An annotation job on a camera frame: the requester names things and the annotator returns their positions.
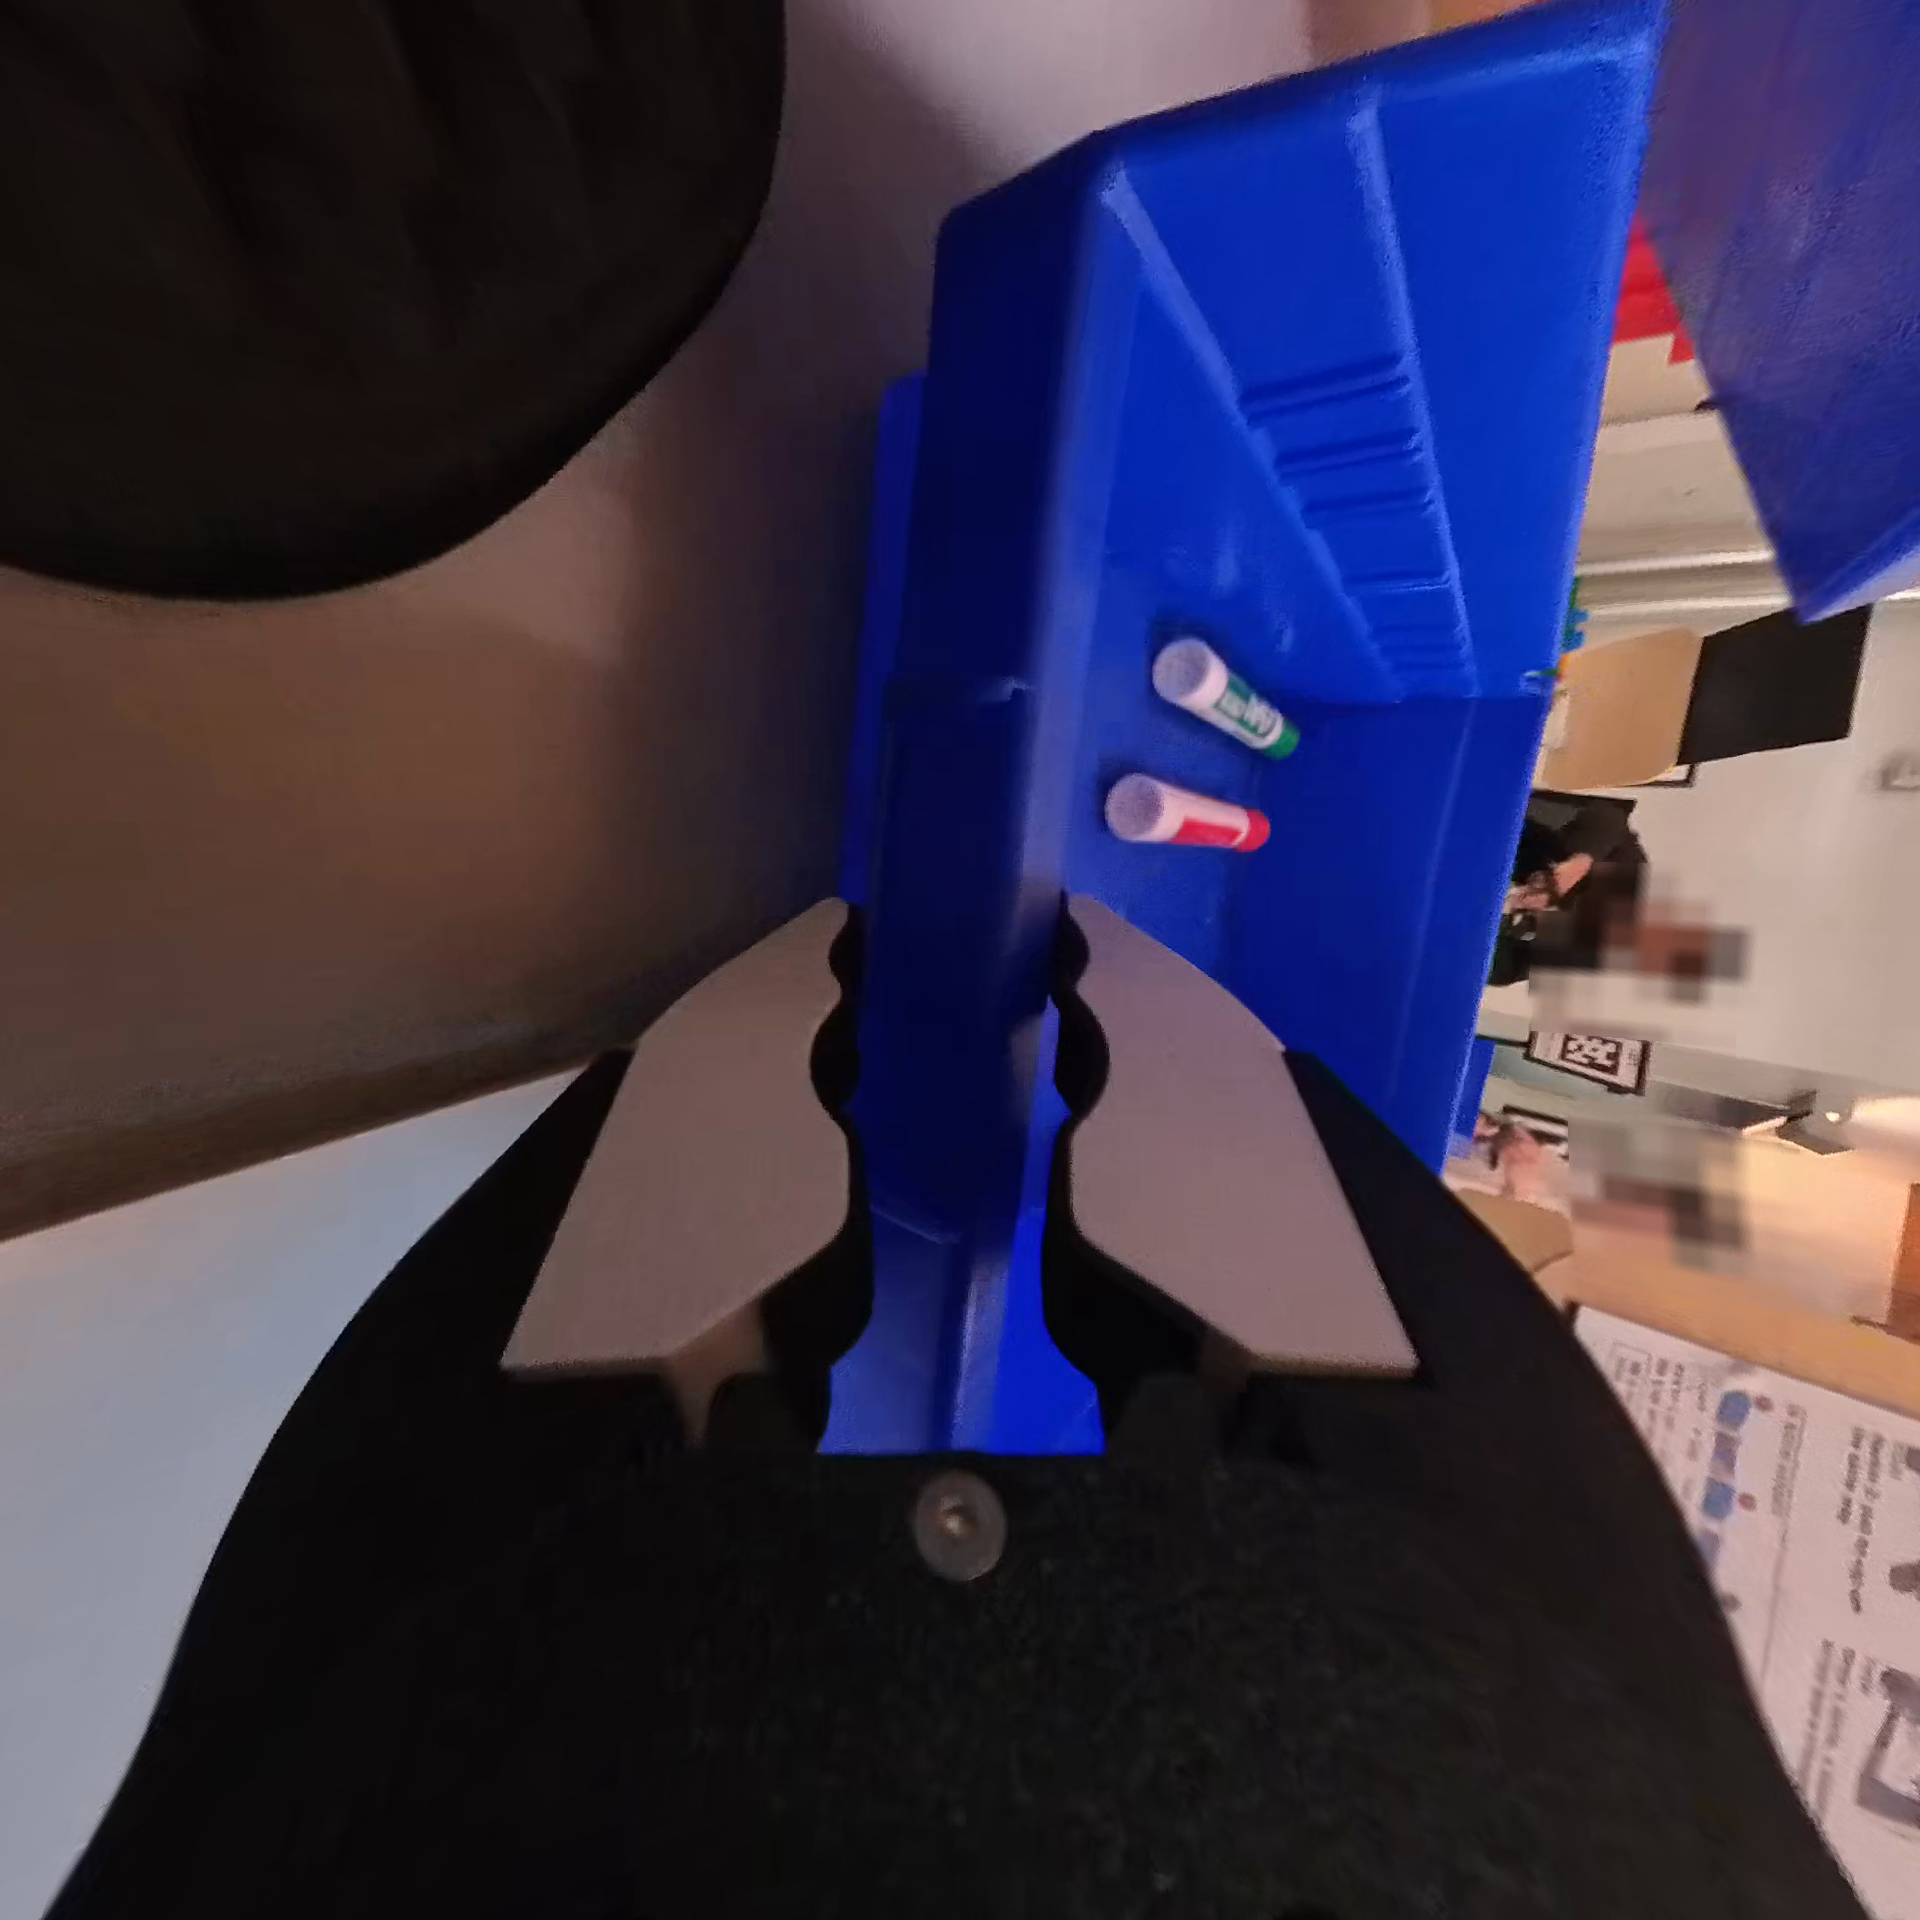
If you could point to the red plastic bin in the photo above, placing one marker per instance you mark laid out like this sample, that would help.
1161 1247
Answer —
1651 300

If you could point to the green dry erase marker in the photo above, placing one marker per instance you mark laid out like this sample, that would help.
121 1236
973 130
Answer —
1207 694

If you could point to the red dry erase marker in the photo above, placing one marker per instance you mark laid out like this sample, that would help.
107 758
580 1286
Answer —
1171 812

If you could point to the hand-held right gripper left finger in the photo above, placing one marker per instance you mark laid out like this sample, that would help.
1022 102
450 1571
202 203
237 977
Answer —
691 1186

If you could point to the printed instruction sheet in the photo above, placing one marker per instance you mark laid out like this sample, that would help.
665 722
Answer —
1799 1575

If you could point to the blue plastic bin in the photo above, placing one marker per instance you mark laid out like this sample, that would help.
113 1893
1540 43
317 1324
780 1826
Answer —
1799 300
1050 525

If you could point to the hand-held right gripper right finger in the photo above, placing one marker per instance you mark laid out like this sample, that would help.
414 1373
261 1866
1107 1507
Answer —
1230 1186

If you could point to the small white whiteboard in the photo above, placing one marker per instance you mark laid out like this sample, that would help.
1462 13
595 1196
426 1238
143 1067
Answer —
150 1501

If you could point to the black white tag card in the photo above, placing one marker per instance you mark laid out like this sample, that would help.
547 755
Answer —
1588 1054

